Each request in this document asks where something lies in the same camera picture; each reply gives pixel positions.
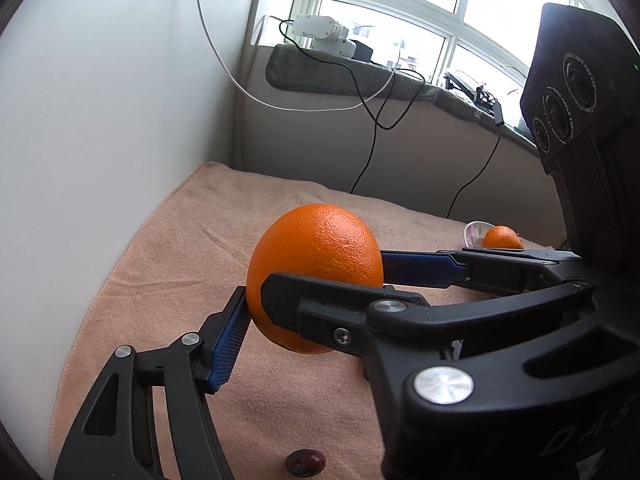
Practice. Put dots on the black box device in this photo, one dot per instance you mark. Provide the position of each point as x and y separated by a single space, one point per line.
362 50

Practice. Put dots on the large navel orange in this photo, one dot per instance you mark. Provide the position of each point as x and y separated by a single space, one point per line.
315 245

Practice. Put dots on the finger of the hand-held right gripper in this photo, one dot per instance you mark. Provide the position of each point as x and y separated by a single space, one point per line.
415 267
320 310

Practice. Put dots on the white window frame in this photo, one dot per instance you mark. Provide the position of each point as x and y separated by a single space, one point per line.
452 7

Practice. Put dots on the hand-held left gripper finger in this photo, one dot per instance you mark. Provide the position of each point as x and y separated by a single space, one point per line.
229 345

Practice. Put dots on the black power adapter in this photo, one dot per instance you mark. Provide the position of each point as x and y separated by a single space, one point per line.
470 82

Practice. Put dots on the grey-green sill cloth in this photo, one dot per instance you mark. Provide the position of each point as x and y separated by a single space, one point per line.
310 72

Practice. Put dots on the dark red grape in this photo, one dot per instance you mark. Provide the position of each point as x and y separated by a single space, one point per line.
305 464

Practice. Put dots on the small mandarin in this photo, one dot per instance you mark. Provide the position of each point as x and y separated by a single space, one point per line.
502 239

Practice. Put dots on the white electronic device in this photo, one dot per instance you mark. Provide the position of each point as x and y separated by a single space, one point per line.
320 30

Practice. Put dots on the beige towel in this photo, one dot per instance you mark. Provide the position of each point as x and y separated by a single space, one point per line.
190 240

